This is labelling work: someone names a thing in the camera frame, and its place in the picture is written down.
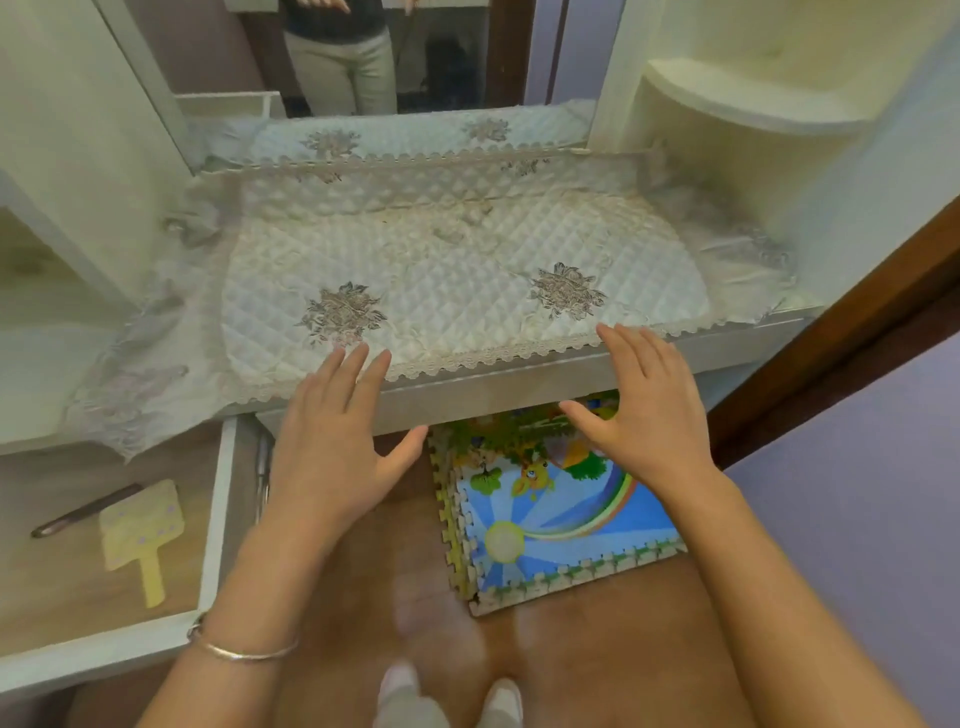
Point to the person's left hand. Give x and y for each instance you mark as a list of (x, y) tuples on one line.
[(322, 457)]

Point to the person's right hand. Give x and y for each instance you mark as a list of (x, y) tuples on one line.
[(656, 427)]

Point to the person's right middle finger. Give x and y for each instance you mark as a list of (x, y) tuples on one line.
[(639, 360)]

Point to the person's left little finger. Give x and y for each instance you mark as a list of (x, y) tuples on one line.
[(302, 394)]

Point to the person's left middle finger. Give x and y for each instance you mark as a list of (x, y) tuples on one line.
[(349, 379)]

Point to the person's left thumb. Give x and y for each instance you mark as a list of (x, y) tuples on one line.
[(401, 456)]

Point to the person's right little finger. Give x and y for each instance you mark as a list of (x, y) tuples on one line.
[(684, 386)]

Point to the person's right thumb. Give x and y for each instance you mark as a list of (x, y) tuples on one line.
[(586, 421)]

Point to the person's right forearm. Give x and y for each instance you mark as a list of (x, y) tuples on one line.
[(772, 600)]

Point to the person's left forearm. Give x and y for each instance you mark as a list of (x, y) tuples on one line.
[(240, 622)]

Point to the white dressing table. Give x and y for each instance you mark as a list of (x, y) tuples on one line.
[(517, 384)]

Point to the colourful foam puzzle mat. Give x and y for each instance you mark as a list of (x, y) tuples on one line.
[(555, 525)]

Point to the cream quilted floral table cover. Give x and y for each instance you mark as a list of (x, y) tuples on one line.
[(450, 285)]

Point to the yellow dotted paddle hand mirror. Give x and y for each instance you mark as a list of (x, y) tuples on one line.
[(142, 529)]

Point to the person's left foot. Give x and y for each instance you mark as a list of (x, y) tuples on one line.
[(397, 694)]

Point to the person's foot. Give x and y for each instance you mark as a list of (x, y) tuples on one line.
[(502, 705), (397, 694)]

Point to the dark pen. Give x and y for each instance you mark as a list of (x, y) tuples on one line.
[(82, 512)]

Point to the person's right foot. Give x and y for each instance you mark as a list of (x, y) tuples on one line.
[(502, 705)]

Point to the white rounded corner shelf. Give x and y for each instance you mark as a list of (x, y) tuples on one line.
[(750, 97)]

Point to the white open drawer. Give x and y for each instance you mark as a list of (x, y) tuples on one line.
[(60, 577)]

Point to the silver drawer rail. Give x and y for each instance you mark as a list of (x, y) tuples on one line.
[(262, 480)]

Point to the brown wooden door frame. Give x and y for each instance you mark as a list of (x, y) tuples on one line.
[(862, 330)]

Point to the wall mirror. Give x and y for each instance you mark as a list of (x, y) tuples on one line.
[(420, 82)]

